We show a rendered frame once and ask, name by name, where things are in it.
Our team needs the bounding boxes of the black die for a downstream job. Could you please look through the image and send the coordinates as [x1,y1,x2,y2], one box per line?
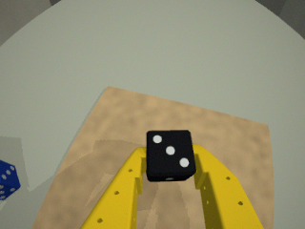
[146,130,196,182]

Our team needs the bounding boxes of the tan mat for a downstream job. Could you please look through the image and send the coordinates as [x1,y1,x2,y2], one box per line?
[31,86,275,229]

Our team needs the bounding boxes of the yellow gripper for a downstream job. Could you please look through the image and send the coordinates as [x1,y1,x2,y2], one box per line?
[80,144,264,229]

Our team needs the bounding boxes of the blue die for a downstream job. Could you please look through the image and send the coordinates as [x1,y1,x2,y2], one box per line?
[0,160,21,200]

